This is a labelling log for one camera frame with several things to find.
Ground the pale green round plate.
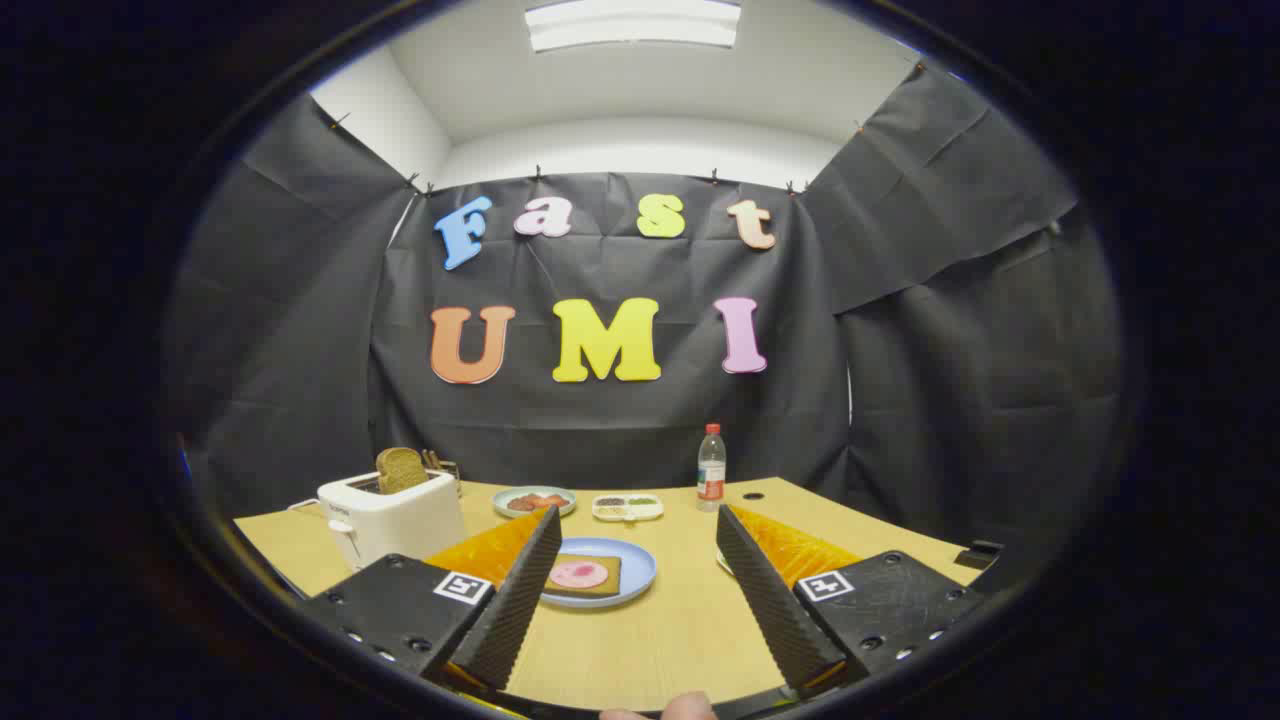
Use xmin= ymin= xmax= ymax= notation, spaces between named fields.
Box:
xmin=492 ymin=486 xmax=578 ymax=519

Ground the ceiling light panel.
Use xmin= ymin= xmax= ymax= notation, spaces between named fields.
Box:
xmin=525 ymin=0 xmax=743 ymax=53

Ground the white divided seasoning tray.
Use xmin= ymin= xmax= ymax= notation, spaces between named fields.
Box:
xmin=592 ymin=494 xmax=665 ymax=524

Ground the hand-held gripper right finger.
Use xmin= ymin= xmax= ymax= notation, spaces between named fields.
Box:
xmin=716 ymin=505 xmax=986 ymax=697

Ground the square bread slice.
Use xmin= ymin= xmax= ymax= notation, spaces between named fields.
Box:
xmin=545 ymin=553 xmax=623 ymax=599

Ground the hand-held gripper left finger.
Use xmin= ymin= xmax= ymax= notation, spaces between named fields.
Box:
xmin=300 ymin=505 xmax=563 ymax=693

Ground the brown toast bread slice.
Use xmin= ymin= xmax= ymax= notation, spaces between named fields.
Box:
xmin=376 ymin=447 xmax=431 ymax=495

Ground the clear plastic water bottle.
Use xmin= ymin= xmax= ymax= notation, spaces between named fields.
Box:
xmin=697 ymin=423 xmax=728 ymax=513

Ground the blue round plate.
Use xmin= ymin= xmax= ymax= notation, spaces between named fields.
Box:
xmin=540 ymin=537 xmax=658 ymax=609

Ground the white toaster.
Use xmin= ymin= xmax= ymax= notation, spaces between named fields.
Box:
xmin=318 ymin=470 xmax=468 ymax=571

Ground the metal wire basket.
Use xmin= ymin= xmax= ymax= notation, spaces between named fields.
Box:
xmin=422 ymin=450 xmax=463 ymax=496

